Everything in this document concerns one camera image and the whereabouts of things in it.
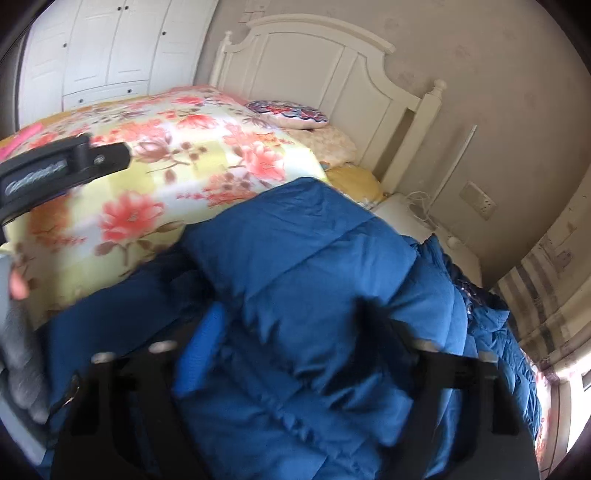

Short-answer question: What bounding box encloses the yellow pillow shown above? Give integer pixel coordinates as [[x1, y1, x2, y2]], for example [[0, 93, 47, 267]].
[[325, 164, 387, 207]]

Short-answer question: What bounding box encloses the patterned round-print pillow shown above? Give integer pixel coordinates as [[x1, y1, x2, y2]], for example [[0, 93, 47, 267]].
[[245, 99, 331, 131]]

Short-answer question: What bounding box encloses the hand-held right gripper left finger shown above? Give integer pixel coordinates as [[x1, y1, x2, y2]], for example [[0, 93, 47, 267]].
[[51, 302, 228, 480]]

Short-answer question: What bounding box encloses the wall socket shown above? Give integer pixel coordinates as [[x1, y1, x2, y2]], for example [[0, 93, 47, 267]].
[[459, 181, 498, 220]]

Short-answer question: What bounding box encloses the floral bed sheet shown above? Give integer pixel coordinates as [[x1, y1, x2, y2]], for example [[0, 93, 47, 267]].
[[0, 85, 332, 326]]

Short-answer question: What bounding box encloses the white cable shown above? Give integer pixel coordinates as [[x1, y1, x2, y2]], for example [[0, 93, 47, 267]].
[[405, 191, 445, 228]]

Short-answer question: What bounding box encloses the person's left forearm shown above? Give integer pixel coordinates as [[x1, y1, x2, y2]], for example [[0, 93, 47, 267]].
[[0, 258, 51, 425]]

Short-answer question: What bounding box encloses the white bed headboard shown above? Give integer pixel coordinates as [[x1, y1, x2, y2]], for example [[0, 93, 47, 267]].
[[210, 14, 448, 195]]

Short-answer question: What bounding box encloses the window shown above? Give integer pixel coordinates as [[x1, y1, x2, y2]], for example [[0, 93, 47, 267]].
[[551, 364, 591, 464]]

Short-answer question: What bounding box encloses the white wardrobe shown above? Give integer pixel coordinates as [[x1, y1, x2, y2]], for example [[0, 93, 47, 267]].
[[18, 0, 219, 110]]

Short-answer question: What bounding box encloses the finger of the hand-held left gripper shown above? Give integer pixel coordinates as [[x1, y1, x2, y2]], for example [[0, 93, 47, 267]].
[[89, 142, 131, 172]]

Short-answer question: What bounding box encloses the pink cloth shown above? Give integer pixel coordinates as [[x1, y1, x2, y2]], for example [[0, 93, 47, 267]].
[[0, 122, 43, 161]]

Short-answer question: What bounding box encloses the slim lamp pole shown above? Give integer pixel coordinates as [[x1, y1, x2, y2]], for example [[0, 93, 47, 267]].
[[428, 124, 479, 219]]

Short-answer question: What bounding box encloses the white nightstand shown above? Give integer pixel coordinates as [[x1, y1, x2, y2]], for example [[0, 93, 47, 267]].
[[372, 191, 484, 288]]

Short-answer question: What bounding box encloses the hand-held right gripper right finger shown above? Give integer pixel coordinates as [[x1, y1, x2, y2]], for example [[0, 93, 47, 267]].
[[355, 300, 541, 480]]

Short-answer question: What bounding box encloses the beige pillow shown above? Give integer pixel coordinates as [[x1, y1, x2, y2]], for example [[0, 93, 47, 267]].
[[286, 124, 359, 167]]

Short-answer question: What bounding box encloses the striped printed curtain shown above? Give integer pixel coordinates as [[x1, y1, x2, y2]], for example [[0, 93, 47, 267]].
[[492, 185, 591, 372]]

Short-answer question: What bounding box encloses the person's left hand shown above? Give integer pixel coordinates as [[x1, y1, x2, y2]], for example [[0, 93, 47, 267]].
[[8, 268, 32, 302]]

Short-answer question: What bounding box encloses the blue down jacket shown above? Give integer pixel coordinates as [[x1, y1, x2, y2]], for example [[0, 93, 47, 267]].
[[34, 176, 544, 480]]

